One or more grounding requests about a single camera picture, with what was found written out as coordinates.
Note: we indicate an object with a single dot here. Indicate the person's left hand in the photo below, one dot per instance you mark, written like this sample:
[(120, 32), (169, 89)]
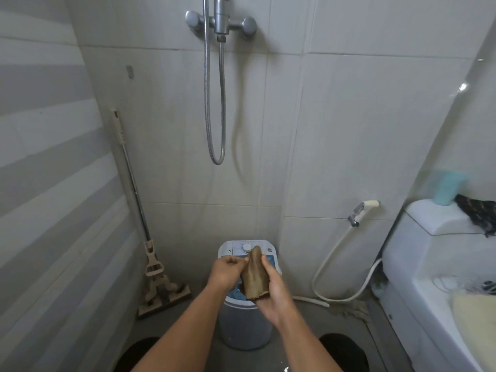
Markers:
[(221, 275)]

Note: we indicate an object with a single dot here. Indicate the person's right hand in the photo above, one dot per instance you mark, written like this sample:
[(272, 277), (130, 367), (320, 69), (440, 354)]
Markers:
[(279, 298)]

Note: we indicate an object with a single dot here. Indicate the person's left thumb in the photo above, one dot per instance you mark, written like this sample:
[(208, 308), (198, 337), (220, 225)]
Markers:
[(235, 260)]

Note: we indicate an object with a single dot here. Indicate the person's right thumb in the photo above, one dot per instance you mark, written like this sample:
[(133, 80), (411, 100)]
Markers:
[(270, 269)]

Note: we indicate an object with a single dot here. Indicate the brown cloth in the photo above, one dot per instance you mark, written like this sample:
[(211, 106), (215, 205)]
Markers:
[(254, 277)]

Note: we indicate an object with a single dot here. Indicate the person's right forearm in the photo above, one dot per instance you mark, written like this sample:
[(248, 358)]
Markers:
[(308, 346)]

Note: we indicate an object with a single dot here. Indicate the person's left forearm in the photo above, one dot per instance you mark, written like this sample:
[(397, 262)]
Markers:
[(182, 331)]

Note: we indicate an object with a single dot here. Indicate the white mini washing machine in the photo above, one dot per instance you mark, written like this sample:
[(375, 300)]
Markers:
[(248, 325)]

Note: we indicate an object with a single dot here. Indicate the chrome bidet sprayer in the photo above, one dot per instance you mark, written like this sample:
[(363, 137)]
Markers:
[(360, 213)]

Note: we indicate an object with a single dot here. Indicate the person's right leg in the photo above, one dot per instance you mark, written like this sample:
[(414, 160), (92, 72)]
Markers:
[(345, 352)]

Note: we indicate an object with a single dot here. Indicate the person's leg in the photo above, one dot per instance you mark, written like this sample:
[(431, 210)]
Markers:
[(135, 354), (345, 352)]

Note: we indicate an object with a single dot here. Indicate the beige squeeze mop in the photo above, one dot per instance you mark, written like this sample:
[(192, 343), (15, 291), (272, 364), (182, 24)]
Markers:
[(133, 189)]

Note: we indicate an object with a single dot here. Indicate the person's left leg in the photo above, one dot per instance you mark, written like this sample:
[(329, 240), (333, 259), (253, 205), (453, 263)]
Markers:
[(135, 354)]

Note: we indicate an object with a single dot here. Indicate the white toilet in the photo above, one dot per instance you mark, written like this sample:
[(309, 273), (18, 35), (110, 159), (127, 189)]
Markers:
[(418, 275)]

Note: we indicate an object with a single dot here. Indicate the teal plastic cup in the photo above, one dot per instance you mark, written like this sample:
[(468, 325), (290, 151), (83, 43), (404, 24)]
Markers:
[(447, 187)]

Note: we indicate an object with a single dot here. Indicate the pale yellow cloth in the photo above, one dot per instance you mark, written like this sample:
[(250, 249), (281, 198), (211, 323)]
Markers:
[(474, 321)]

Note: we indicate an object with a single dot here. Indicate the dark patterned cloth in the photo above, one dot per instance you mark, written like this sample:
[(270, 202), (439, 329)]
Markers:
[(478, 215)]

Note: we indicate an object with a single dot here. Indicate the chrome shower mixer valve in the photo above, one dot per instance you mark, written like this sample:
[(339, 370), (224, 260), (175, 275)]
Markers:
[(221, 19)]

